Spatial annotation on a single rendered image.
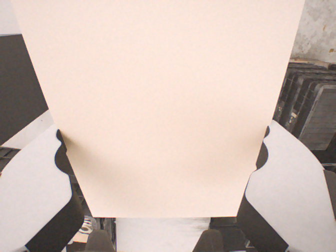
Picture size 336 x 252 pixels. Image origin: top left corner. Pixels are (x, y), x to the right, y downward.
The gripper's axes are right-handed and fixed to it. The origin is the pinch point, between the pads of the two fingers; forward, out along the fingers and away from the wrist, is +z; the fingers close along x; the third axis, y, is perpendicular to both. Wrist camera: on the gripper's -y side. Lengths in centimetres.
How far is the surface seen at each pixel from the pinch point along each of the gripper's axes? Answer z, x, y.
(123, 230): 39, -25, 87
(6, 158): 33, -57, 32
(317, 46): 109, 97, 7
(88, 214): 16.6, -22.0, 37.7
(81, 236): 26, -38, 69
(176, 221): 39, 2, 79
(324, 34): 109, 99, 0
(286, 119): 61, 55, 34
